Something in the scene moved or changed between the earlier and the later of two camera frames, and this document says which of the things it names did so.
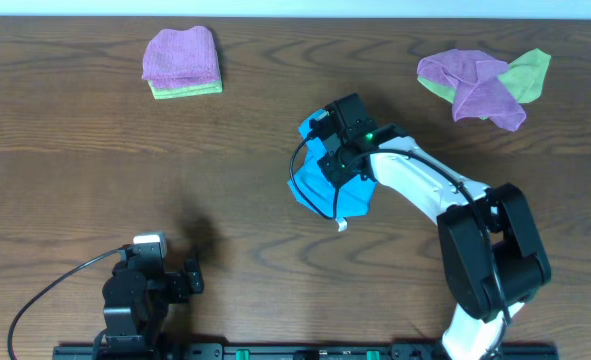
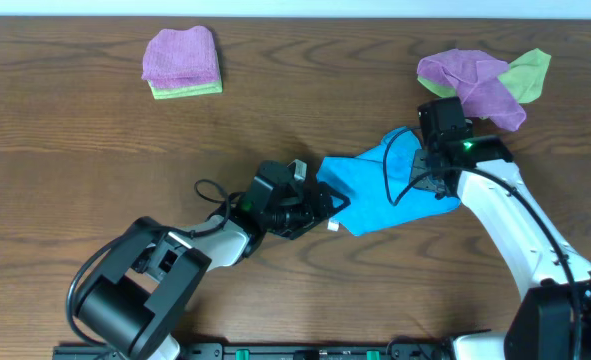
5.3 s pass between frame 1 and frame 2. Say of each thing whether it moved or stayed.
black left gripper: moved
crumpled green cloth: stayed
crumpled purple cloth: stayed
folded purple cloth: stayed
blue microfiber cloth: moved
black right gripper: moved
